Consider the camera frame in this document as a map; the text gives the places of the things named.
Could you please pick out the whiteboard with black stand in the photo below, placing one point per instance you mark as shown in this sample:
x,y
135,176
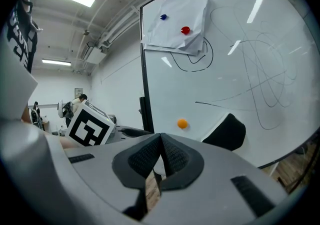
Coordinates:
x,y
225,89

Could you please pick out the ceiling air conditioner unit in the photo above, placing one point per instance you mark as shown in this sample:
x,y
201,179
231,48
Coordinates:
x,y
95,54

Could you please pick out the person's black printed shirt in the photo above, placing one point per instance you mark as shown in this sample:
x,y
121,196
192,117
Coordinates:
x,y
23,34

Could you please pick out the red round magnet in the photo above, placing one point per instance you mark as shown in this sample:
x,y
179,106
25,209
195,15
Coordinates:
x,y
185,30

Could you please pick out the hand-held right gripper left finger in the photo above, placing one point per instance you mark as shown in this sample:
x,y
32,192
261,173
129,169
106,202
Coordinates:
x,y
100,164

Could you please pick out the black whiteboard eraser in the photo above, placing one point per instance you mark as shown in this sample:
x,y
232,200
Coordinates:
x,y
225,134

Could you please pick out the person's left forearm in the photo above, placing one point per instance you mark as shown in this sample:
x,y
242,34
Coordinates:
x,y
68,142

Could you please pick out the blue round magnet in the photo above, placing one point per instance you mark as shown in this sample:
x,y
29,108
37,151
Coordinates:
x,y
163,17

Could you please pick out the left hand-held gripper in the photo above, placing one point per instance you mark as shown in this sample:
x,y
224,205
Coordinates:
x,y
87,124

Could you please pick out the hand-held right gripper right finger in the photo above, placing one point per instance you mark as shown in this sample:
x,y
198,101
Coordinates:
x,y
220,169

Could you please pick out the white paper sheets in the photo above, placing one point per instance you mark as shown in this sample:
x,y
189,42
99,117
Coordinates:
x,y
180,11

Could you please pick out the orange round magnet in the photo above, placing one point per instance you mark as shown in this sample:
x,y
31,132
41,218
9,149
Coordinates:
x,y
182,124

